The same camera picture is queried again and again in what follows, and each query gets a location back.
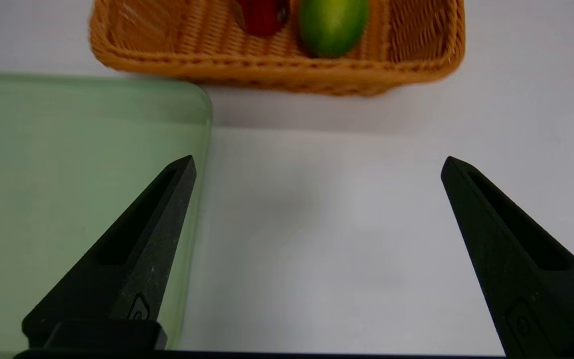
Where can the light green plastic tray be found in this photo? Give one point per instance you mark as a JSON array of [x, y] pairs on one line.
[[43, 199]]

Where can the red drink can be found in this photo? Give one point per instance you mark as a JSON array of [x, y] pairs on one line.
[[262, 17]]

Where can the orange wicker basket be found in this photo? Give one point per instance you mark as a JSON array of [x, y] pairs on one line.
[[267, 65]]

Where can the green lime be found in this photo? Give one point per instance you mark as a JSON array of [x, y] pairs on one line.
[[333, 27]]

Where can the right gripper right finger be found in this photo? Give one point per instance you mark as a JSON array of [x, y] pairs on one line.
[[541, 299]]

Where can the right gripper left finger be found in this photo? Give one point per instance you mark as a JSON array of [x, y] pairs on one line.
[[117, 289]]

